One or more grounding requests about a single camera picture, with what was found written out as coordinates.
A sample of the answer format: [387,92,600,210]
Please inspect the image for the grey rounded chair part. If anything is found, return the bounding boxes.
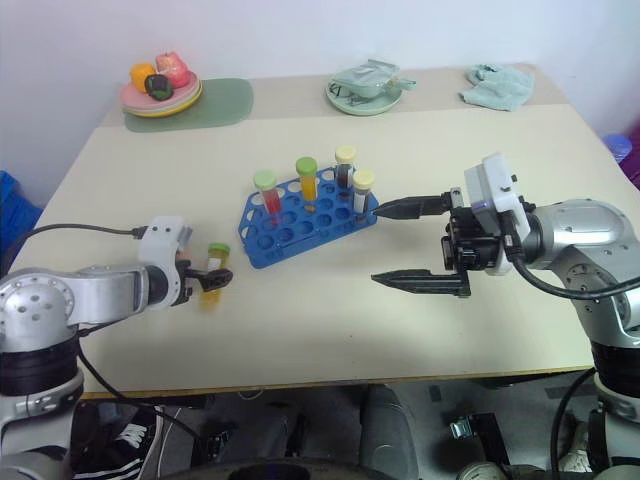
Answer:
[358,383,422,480]

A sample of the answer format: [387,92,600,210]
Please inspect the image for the yellow liquid tube green cap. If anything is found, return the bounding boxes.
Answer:
[199,242,233,312]

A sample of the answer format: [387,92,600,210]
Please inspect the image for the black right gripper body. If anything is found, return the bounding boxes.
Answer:
[439,186,507,275]

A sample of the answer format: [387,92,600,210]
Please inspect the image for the pale green plastic pouch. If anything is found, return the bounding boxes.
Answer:
[330,58,418,101]

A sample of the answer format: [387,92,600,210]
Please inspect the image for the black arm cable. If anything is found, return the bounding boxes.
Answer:
[0,223,147,274]
[502,233,640,302]

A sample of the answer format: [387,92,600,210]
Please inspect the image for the purple container blue lid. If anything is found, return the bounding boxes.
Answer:
[601,127,640,192]

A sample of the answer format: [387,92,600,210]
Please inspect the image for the teal cloth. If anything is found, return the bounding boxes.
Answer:
[459,62,536,113]

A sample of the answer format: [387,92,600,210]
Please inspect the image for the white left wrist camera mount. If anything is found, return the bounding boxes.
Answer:
[136,215,195,308]

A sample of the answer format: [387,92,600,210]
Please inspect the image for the orange liquid tube green cap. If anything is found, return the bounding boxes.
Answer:
[294,156,320,212]

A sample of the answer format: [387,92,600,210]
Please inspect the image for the dark red tube yellow cap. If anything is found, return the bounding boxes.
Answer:
[334,144,358,195]

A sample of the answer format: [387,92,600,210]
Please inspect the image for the blue test tube rack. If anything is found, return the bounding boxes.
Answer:
[235,167,379,270]

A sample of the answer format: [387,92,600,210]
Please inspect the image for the black cable under table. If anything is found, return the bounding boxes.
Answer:
[74,327,206,454]

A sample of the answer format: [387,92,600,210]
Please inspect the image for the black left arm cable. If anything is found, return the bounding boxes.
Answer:
[0,223,147,274]

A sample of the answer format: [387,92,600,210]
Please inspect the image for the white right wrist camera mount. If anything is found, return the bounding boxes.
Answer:
[463,153,532,277]

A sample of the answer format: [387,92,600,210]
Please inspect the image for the red liquid tube green cap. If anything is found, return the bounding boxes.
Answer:
[253,169,284,227]

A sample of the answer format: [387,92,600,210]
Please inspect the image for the green placemat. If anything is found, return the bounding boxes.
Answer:
[123,76,254,134]

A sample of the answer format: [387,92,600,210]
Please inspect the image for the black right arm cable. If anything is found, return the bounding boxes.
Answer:
[502,233,640,302]

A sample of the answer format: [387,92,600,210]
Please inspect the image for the light green plate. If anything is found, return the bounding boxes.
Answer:
[325,74,404,118]

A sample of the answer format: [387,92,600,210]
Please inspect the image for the grey white shoe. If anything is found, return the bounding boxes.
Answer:
[557,418,595,475]

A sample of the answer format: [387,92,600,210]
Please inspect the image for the black shoe white stripes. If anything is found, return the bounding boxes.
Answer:
[69,399,169,480]

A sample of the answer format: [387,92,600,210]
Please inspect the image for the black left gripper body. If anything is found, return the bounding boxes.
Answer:
[172,252,202,306]

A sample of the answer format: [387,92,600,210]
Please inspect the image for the orange toy fruit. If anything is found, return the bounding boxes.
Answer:
[129,61,158,92]

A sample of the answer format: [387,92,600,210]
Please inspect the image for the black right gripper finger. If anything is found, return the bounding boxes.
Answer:
[374,191,455,222]
[370,267,473,300]

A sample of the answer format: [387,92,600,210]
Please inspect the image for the blue plastic crate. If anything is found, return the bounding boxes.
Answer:
[0,169,44,265]

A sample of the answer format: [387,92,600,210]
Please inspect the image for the dark toy mangosteen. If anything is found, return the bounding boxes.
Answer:
[143,73,176,102]

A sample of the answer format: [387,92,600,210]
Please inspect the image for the stack of pastel plates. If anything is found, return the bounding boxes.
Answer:
[118,69,204,120]

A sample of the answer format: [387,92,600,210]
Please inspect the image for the white black tube yellow cap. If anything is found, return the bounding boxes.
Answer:
[352,168,377,217]

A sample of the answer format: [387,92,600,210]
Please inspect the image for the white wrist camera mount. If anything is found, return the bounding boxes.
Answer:
[463,153,532,277]
[136,215,195,308]

